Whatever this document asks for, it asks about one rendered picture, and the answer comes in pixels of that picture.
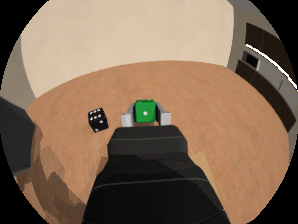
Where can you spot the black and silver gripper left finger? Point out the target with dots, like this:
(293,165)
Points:
(128,119)

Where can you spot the tan square mat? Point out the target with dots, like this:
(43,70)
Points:
(200,160)

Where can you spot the black die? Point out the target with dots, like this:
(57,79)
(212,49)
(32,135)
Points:
(97,120)

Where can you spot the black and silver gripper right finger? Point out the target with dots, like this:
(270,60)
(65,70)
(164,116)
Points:
(162,117)

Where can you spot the green die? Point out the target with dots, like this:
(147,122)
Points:
(145,111)

